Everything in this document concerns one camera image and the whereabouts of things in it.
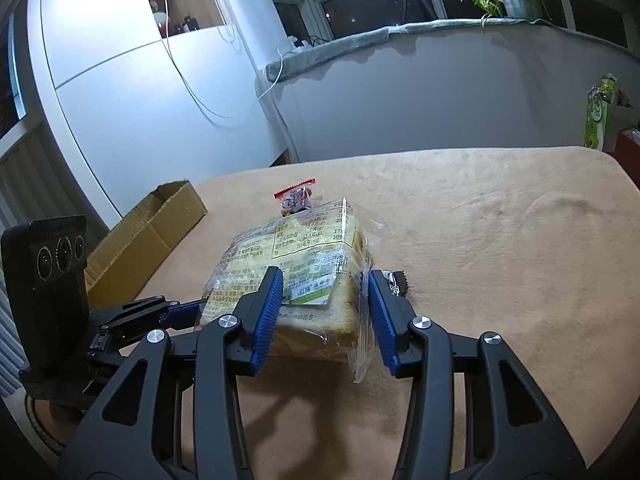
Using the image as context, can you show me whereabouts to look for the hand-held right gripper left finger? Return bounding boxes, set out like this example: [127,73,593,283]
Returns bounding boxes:
[57,266,286,480]

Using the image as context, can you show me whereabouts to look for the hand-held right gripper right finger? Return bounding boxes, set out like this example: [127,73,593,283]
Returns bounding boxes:
[367,269,586,480]

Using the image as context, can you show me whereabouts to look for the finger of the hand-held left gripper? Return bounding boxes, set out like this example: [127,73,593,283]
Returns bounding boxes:
[86,331,166,367]
[89,295,206,333]

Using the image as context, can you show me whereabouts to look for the dark-wrapped chocolate bar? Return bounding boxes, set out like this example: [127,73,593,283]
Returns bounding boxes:
[382,270,411,296]

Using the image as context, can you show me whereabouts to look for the sliced bread bag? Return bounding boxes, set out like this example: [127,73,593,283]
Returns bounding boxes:
[200,197,388,383]

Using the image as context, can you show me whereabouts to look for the brown cardboard box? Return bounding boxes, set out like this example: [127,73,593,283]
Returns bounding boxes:
[82,180,208,308]

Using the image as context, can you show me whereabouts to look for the red-edged snack packet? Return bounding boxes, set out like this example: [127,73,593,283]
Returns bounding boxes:
[273,176,318,218]

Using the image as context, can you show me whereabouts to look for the white cabinet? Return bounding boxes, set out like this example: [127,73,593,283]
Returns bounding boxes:
[27,0,291,231]

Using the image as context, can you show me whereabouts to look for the grey windowsill mat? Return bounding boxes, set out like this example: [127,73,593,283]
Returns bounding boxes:
[265,17,640,83]

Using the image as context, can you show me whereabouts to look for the green white cardboard box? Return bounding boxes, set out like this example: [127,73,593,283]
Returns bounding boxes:
[584,90,640,153]

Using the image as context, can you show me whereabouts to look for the black object in cabinet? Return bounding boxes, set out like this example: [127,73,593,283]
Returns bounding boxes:
[167,15,201,36]

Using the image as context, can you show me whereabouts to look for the red cardboard box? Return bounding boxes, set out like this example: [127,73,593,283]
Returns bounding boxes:
[614,127,640,181]

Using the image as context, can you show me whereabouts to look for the white framed window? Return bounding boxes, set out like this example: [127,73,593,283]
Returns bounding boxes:
[255,0,631,51]

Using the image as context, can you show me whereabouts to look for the green drink carton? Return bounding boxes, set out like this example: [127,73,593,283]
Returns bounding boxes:
[597,74,621,103]

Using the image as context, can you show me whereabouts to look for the white cable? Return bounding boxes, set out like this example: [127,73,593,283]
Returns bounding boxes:
[152,0,286,120]

